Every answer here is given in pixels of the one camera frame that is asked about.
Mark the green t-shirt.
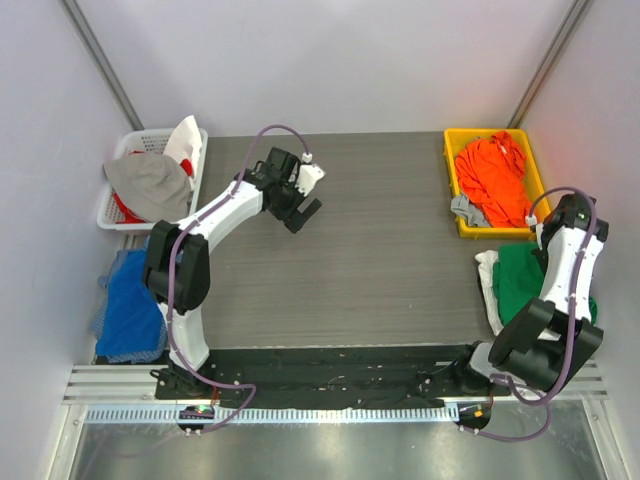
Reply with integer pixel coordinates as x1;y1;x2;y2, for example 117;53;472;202
491;242;599;327

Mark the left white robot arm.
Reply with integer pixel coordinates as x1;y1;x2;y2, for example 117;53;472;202
142;147;326;399

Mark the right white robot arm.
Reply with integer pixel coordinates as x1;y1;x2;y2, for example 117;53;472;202
451;187;609;397

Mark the white cloth in basket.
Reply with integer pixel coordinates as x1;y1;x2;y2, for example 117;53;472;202
163;115;204;170

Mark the beige grey shirt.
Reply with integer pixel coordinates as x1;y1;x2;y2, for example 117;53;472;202
103;152;194;223

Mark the white perforated basket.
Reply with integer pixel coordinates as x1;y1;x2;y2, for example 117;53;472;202
96;128;208;235

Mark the grey cloth in bin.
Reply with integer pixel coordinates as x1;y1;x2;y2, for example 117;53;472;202
450;193;491;228

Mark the yellow plastic bin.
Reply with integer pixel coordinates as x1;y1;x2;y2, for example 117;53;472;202
444;128;545;240

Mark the white folded shirt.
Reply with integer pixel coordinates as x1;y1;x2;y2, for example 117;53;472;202
475;250;503;336

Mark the orange t-shirt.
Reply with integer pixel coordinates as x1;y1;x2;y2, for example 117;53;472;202
454;130;532;228

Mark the blue checked shirt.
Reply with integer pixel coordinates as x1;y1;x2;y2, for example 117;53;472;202
91;246;167;364

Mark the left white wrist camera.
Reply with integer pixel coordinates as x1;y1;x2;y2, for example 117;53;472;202
295;153;326;197

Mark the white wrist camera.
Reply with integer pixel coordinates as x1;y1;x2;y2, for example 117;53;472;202
295;153;326;197
525;214;545;251

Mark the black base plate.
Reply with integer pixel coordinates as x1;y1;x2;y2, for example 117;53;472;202
151;344;508;410

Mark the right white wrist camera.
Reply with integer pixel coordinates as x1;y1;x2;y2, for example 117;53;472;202
525;214;545;251

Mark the slotted cable duct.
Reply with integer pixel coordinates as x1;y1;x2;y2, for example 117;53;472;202
85;403;459;425

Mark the left aluminium corner rail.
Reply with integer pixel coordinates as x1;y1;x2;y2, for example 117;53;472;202
59;0;144;131

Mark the aluminium corner rail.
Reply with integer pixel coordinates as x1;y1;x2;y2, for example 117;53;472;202
507;0;594;129
59;0;144;131

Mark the right aluminium corner rail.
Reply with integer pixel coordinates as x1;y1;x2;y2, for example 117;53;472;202
507;0;594;129

